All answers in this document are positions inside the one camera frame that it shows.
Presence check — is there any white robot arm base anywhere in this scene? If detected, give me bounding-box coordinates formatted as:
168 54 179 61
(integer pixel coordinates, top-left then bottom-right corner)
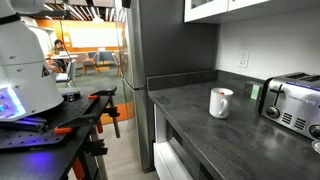
0 0 63 122

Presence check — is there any stainless steel refrigerator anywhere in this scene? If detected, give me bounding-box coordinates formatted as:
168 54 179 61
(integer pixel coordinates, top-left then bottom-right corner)
114 0 218 172

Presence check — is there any white ceramic mug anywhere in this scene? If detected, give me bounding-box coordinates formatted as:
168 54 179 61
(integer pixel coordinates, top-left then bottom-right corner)
209 88 233 119

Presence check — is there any white upper cabinet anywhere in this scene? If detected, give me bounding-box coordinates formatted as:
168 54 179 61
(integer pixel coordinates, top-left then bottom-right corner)
183 0 320 24

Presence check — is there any small green black box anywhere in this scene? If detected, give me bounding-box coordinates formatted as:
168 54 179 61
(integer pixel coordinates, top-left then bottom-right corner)
243 81 263 100

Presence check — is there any grey office chair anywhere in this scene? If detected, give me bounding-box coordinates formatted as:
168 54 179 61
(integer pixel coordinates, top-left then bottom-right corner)
56 59 76 87

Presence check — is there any seated person in background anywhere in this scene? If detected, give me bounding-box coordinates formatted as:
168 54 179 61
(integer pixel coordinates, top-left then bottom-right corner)
46 39 66 73

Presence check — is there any black perforated mounting table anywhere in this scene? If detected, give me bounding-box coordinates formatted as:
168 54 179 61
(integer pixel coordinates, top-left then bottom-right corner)
0 86 115 180

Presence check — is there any stainless steel toaster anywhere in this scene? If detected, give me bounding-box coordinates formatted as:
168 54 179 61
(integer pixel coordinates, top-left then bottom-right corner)
258 72 320 140

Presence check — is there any orange handled rear clamp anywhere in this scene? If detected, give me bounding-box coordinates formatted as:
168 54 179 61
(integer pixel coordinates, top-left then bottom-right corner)
87 87 121 138

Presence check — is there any white wall outlet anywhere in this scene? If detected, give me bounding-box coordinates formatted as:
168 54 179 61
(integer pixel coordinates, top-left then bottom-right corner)
238 51 250 68

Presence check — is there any orange handled black clamp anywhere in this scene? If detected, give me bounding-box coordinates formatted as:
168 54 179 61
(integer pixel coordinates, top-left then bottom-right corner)
54 113 103 134

